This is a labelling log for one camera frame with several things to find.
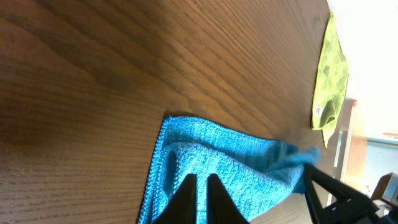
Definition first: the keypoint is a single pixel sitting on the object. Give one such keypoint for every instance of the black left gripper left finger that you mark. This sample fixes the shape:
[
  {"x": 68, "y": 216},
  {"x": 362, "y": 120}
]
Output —
[{"x": 182, "y": 208}]

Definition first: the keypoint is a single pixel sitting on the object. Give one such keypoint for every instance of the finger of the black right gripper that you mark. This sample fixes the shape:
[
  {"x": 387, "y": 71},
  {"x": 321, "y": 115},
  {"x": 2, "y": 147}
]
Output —
[{"x": 350, "y": 207}]

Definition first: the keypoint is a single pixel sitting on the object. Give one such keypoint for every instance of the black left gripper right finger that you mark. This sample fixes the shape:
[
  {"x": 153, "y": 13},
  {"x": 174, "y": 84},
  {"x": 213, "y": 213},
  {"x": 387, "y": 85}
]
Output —
[{"x": 220, "y": 207}]

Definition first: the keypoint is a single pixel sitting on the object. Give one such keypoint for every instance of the blue microfiber cloth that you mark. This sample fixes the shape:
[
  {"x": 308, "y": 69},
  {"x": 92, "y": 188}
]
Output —
[{"x": 257, "y": 173}]

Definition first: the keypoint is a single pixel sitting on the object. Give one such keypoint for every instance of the green microfiber cloth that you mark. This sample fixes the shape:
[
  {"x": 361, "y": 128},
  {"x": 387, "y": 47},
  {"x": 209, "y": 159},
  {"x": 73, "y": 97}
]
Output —
[{"x": 331, "y": 83}]

